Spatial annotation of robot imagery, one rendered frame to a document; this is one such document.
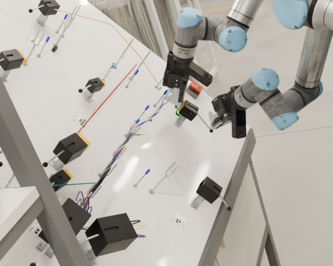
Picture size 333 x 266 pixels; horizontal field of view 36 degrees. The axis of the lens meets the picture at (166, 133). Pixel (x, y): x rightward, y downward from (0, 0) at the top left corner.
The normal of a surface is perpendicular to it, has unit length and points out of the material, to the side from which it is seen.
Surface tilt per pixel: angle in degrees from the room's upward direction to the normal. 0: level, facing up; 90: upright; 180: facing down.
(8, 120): 90
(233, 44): 90
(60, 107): 52
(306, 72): 99
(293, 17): 87
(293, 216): 0
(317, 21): 115
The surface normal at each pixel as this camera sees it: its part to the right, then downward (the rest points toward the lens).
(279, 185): -0.29, -0.87
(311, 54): -0.46, 0.64
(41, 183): 0.90, -0.11
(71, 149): 0.52, -0.62
